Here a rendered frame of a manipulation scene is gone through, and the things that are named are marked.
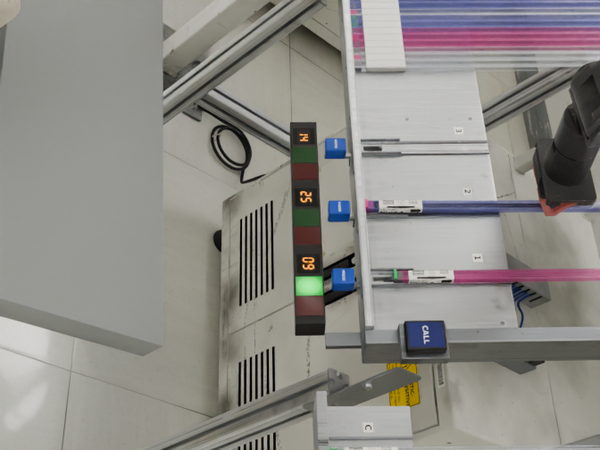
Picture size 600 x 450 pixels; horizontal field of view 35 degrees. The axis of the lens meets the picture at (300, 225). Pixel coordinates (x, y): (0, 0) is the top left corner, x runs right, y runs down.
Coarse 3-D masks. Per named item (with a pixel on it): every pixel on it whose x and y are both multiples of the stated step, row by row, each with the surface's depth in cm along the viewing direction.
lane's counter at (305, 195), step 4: (296, 188) 137; (300, 188) 137; (304, 188) 137; (308, 188) 137; (312, 188) 137; (316, 188) 137; (296, 192) 137; (300, 192) 137; (304, 192) 137; (308, 192) 137; (312, 192) 137; (316, 192) 137; (296, 196) 136; (300, 196) 136; (304, 196) 136; (308, 196) 136; (312, 196) 136; (316, 196) 136; (296, 200) 136; (300, 200) 136; (304, 200) 136; (308, 200) 136; (312, 200) 136; (316, 200) 136; (296, 204) 136; (300, 204) 136; (304, 204) 136; (308, 204) 136; (312, 204) 136; (316, 204) 136
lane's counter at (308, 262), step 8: (296, 256) 131; (304, 256) 131; (312, 256) 131; (296, 264) 130; (304, 264) 130; (312, 264) 130; (320, 264) 130; (304, 272) 130; (312, 272) 130; (320, 272) 130
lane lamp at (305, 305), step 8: (296, 296) 127; (304, 296) 127; (312, 296) 127; (320, 296) 128; (296, 304) 127; (304, 304) 127; (312, 304) 127; (320, 304) 127; (296, 312) 126; (304, 312) 126; (312, 312) 126; (320, 312) 126
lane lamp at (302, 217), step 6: (294, 210) 135; (300, 210) 135; (306, 210) 135; (312, 210) 135; (318, 210) 135; (294, 216) 134; (300, 216) 134; (306, 216) 134; (312, 216) 134; (318, 216) 134; (294, 222) 134; (300, 222) 134; (306, 222) 134; (312, 222) 134; (318, 222) 134
